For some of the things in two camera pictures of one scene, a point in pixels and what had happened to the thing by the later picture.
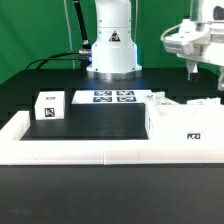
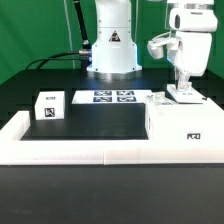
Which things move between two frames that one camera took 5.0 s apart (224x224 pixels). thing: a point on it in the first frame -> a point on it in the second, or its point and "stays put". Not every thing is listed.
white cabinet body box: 186,122 stays put
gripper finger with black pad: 192,71 -> 184,81
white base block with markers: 205,101 -> 191,96
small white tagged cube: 50,105 stays put
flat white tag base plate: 106,97 stays put
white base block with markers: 158,97 stays put
